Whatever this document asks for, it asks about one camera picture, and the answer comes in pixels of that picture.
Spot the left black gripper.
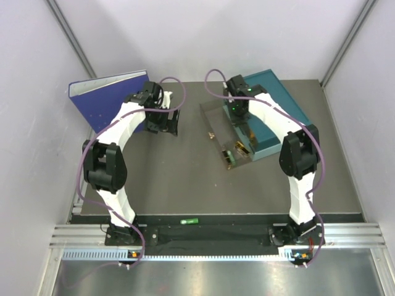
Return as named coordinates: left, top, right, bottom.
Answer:
left=143, top=104, right=179, bottom=137

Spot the gold black lipstick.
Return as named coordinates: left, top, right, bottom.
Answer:
left=235, top=146, right=250, bottom=158
left=235, top=141, right=250, bottom=157

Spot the green lip balm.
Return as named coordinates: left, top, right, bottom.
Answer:
left=222, top=150, right=235, bottom=165
left=180, top=218, right=199, bottom=225

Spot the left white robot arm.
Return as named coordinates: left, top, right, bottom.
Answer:
left=83, top=81, right=180, bottom=245

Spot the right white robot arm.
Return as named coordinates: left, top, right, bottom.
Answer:
left=225, top=75, right=320, bottom=247

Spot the teal drawer cabinet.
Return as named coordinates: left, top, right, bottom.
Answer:
left=229, top=70, right=311, bottom=161

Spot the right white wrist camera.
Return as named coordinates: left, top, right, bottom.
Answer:
left=223, top=80, right=237, bottom=100

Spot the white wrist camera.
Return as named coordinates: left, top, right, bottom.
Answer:
left=160, top=91, right=173, bottom=109
left=223, top=80, right=237, bottom=100

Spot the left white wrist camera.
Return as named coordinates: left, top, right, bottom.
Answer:
left=160, top=91, right=173, bottom=109

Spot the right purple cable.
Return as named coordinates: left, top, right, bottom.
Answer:
left=205, top=69, right=326, bottom=268

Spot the purple cable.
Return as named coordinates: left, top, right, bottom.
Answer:
left=205, top=69, right=326, bottom=268
left=75, top=76, right=186, bottom=268

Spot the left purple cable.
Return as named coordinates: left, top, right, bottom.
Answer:
left=75, top=76, right=186, bottom=268

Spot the blue ring binder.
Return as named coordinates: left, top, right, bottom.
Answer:
left=69, top=70, right=149, bottom=133

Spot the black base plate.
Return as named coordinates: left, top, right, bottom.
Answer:
left=105, top=223, right=325, bottom=250

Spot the slotted cable duct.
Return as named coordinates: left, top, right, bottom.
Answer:
left=62, top=249, right=311, bottom=263

